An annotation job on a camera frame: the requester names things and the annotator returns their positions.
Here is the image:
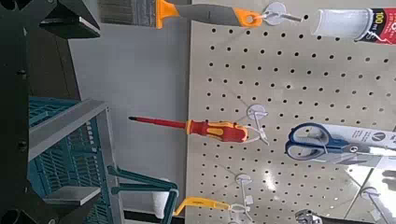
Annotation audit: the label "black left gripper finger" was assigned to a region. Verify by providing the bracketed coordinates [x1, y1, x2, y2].
[39, 0, 102, 40]
[40, 186, 103, 224]

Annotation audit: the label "orange grey paint brush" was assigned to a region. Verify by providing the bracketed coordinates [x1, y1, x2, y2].
[98, 0, 264, 31]

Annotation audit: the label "red yellow screwdriver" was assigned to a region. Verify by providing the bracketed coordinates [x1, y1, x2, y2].
[128, 115, 249, 144]

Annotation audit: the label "white pegboard hook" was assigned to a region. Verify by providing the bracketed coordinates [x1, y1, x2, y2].
[228, 173, 255, 224]
[261, 1, 304, 26]
[359, 186, 396, 224]
[234, 104, 271, 147]

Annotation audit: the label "beige perforated pegboard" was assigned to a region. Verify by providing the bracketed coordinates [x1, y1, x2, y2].
[185, 0, 396, 224]

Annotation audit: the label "red white sealant tube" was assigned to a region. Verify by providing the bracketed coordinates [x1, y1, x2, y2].
[311, 7, 396, 46]

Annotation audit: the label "blue scissors on white card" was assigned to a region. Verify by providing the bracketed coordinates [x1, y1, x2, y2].
[284, 121, 396, 172]

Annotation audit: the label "teal grey crate with handles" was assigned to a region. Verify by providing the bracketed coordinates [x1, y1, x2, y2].
[27, 96, 181, 224]

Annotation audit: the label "yellow handled paint roller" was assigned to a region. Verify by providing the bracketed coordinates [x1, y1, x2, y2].
[151, 177, 233, 220]

